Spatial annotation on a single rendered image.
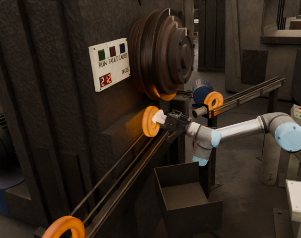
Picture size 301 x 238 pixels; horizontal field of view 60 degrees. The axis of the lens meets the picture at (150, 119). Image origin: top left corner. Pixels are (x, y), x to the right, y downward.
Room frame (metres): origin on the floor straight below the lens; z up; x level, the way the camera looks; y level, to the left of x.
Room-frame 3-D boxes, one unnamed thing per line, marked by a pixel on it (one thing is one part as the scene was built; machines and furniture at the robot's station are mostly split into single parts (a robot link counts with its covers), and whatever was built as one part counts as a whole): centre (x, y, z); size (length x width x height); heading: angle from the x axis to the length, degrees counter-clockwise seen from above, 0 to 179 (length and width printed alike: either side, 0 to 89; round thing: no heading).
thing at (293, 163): (1.66, -1.07, 0.31); 0.24 x 0.16 x 0.62; 153
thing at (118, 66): (1.15, 0.15, 1.15); 0.26 x 0.02 x 0.18; 153
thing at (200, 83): (3.58, -0.78, 0.17); 0.57 x 0.31 x 0.34; 173
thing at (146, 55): (1.40, -0.10, 1.11); 0.47 x 0.06 x 0.47; 153
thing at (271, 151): (1.70, -0.91, 0.26); 0.12 x 0.12 x 0.52
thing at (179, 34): (1.35, -0.19, 1.11); 0.28 x 0.06 x 0.28; 153
